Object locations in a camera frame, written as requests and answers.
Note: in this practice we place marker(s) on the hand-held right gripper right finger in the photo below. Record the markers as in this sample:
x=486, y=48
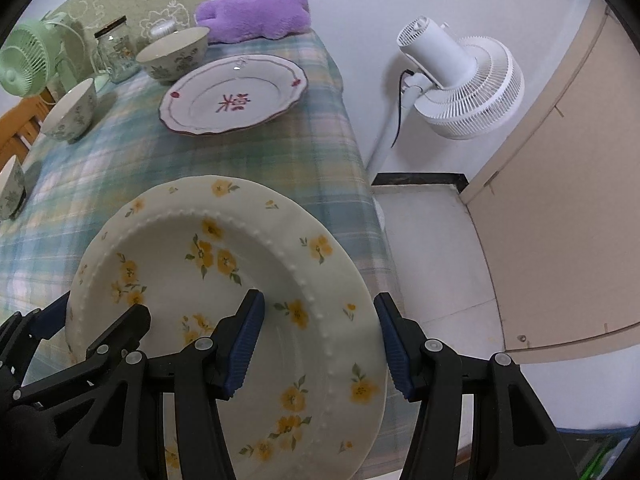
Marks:
x=396, y=347

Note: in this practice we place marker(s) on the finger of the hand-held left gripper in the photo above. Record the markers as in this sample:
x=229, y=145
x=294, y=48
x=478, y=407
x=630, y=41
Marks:
x=120, y=327
x=50, y=316

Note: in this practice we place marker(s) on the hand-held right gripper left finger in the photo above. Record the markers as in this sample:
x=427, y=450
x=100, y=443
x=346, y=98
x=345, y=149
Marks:
x=244, y=347

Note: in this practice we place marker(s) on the yellow flower cream plate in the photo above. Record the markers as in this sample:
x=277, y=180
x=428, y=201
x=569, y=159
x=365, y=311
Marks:
x=210, y=280

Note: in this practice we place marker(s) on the green floral ceramic bowl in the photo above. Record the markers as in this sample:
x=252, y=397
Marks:
x=175, y=62
x=70, y=115

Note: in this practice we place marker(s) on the white plate red pattern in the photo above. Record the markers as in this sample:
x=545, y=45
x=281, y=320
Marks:
x=200, y=95

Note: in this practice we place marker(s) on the floral bowl left edge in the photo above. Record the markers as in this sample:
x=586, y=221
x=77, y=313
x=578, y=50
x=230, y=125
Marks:
x=10, y=195

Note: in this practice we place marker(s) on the black door threshold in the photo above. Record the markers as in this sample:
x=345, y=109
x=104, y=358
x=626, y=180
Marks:
x=420, y=179

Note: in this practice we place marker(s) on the wooden chair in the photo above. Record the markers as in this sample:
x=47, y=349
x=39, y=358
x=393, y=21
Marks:
x=15, y=125

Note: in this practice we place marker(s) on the plaid tablecloth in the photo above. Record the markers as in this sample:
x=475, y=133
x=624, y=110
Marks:
x=300, y=160

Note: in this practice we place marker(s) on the beige door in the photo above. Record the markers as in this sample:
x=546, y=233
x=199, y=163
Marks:
x=560, y=210

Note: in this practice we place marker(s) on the green desk fan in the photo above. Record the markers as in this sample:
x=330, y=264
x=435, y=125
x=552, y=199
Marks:
x=22, y=60

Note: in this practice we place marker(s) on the glass mason jar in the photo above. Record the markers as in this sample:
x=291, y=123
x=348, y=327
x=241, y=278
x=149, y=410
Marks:
x=116, y=52

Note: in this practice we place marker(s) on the white standing fan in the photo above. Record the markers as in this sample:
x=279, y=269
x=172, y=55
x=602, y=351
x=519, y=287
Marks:
x=450, y=60

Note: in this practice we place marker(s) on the small glass cup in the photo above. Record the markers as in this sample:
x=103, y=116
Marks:
x=161, y=29

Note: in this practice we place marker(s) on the purple plush toy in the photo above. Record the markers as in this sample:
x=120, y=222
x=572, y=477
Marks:
x=250, y=15

